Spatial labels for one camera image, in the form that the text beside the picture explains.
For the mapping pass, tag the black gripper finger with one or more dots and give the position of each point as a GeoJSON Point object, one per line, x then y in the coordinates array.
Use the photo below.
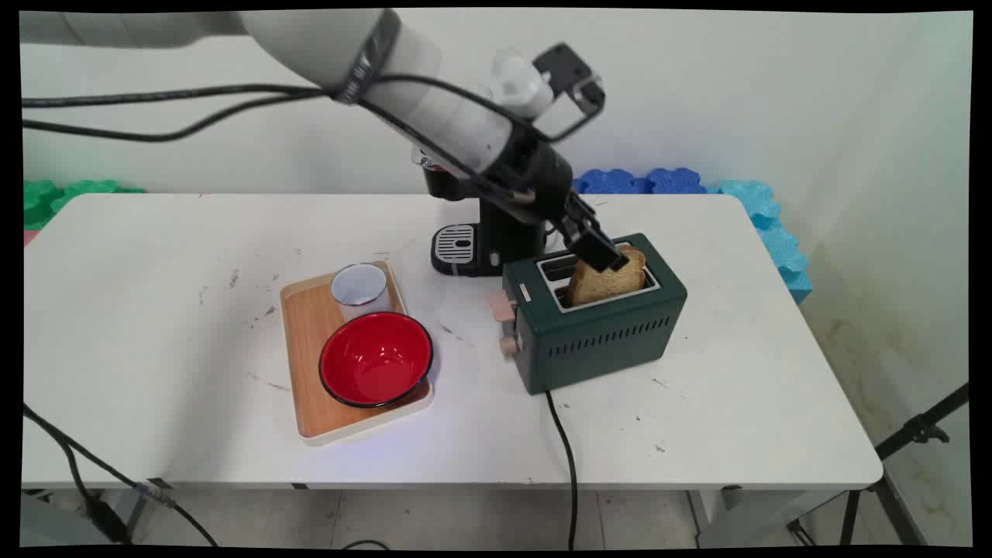
{"type": "Point", "coordinates": [604, 252]}
{"type": "Point", "coordinates": [587, 213]}

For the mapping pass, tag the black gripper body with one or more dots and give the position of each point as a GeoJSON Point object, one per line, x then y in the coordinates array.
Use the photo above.
{"type": "Point", "coordinates": [535, 174]}

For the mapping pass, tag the toasted bread slice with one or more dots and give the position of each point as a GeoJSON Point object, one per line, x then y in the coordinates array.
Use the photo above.
{"type": "Point", "coordinates": [604, 285]}

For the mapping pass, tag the beige toaster lever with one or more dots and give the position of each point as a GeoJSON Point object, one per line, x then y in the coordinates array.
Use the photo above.
{"type": "Point", "coordinates": [504, 305]}

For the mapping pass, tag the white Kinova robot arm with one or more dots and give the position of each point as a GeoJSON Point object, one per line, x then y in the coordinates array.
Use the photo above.
{"type": "Point", "coordinates": [302, 39]}

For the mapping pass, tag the blue foam mat tile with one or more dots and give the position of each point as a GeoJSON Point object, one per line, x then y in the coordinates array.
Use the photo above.
{"type": "Point", "coordinates": [612, 182]}
{"type": "Point", "coordinates": [676, 180]}

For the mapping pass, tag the black coffee machine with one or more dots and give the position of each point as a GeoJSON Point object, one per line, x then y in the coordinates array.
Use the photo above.
{"type": "Point", "coordinates": [496, 240]}

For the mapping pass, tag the dark green toaster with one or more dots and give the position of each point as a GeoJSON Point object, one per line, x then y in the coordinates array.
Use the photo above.
{"type": "Point", "coordinates": [597, 333]}

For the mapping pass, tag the beige toaster knob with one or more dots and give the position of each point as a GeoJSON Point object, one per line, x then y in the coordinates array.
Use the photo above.
{"type": "Point", "coordinates": [508, 346]}

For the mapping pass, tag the cyan foam mat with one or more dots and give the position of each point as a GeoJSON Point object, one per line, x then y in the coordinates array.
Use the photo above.
{"type": "Point", "coordinates": [779, 240]}

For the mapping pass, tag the white enamel cup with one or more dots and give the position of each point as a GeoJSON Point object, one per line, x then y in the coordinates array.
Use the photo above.
{"type": "Point", "coordinates": [360, 287]}

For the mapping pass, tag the red bowl with black rim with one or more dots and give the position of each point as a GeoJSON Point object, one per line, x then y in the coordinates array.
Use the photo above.
{"type": "Point", "coordinates": [376, 360]}

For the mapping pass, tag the wooden serving tray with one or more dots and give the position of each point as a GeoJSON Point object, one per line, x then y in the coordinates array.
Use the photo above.
{"type": "Point", "coordinates": [310, 349]}

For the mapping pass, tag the white table leg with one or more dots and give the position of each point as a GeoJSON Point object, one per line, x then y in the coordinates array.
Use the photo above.
{"type": "Point", "coordinates": [744, 515]}

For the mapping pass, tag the black tripod stand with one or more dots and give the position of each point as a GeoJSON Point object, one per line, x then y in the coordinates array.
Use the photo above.
{"type": "Point", "coordinates": [914, 430]}

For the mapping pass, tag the green foam mat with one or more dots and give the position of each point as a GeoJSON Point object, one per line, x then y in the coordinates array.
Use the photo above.
{"type": "Point", "coordinates": [54, 198]}

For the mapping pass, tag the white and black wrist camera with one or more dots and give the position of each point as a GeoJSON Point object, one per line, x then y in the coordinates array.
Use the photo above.
{"type": "Point", "coordinates": [523, 81]}

